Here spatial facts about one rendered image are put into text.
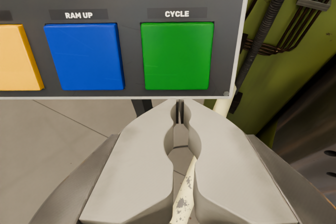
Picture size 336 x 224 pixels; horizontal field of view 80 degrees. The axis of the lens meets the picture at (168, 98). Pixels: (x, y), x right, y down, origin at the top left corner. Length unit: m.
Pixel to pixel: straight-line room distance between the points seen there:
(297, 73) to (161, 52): 0.47
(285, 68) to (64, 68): 0.53
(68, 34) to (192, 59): 0.13
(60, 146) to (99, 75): 1.18
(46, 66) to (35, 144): 1.24
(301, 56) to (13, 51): 0.56
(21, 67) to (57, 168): 1.12
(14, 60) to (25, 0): 0.07
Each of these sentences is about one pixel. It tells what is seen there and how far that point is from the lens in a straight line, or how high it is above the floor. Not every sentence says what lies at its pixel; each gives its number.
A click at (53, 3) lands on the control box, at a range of 0.25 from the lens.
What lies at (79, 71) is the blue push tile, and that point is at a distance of 0.25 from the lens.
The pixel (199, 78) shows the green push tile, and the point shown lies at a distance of 0.23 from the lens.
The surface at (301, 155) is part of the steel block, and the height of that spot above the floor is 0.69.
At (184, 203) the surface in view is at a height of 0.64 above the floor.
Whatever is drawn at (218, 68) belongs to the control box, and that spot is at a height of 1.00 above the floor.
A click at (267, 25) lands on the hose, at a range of 0.52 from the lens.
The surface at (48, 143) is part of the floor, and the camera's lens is 1.45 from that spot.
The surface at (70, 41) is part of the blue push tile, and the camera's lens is 0.24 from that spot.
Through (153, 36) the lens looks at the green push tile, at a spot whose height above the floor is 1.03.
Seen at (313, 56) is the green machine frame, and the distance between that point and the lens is 0.59.
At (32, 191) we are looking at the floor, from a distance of 1.41.
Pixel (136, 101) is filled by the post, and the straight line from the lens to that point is 0.54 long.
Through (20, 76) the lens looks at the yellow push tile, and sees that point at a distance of 0.29.
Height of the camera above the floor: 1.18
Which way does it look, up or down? 59 degrees down
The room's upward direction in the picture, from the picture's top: 3 degrees counter-clockwise
